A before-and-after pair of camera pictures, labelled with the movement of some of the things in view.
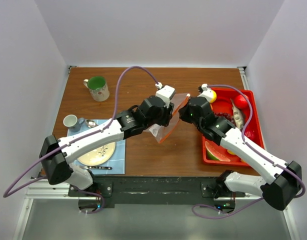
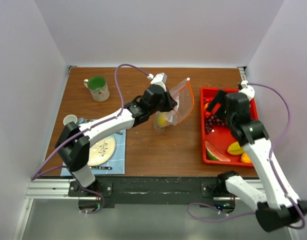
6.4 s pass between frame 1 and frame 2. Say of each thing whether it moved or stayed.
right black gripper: moved
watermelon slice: stayed
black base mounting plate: stayed
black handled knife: stayed
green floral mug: stayed
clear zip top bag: moved
